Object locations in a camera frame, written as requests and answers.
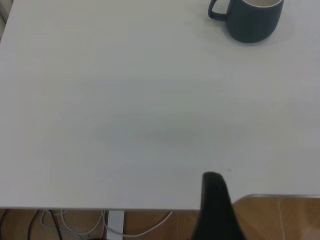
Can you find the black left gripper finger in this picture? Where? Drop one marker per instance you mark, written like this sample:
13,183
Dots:
217,210

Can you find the dark grey ceramic mug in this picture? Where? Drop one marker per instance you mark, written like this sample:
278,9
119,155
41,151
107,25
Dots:
252,22

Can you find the white table leg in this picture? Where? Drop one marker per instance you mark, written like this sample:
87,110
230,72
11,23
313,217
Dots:
115,225

